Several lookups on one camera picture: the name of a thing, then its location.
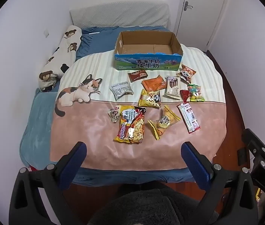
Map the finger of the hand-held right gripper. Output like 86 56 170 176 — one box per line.
241 128 265 161

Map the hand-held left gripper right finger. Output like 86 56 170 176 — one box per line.
181 142 259 225

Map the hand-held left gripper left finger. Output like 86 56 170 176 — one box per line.
9 142 88 225

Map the beige sandwich cookie packet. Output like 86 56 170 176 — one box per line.
164 76 181 99

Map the brown chocolate snack packet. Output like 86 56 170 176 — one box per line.
127 70 149 83

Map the printed cardboard box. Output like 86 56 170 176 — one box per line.
114 31 183 72

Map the cat print blanket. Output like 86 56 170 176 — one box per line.
50 47 228 170

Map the long white red packet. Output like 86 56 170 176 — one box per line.
177 102 201 134

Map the yellow bun packet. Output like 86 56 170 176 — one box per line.
148 105 182 140

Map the small grey white packet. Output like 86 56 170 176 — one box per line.
107 107 120 124

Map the teal blanket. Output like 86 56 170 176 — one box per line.
20 88 63 167

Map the person's dark fleece clothing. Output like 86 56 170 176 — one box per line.
94 182 218 225

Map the instant noodle packet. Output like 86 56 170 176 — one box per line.
113 105 146 144

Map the small red snack packet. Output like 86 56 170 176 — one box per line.
180 89 191 102

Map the colourful candy bag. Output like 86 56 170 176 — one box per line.
187 84 205 103

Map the yellow panda snack packet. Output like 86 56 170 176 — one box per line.
138 89 161 109

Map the silver grey snack packet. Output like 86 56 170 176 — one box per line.
109 82 133 99

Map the orange panda snack packet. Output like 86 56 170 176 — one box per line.
176 64 197 83

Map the bear print pillow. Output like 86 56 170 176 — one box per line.
39 25 83 92

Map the white door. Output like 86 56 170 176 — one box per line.
176 0 232 48

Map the white padded headboard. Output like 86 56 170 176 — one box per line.
69 2 172 29

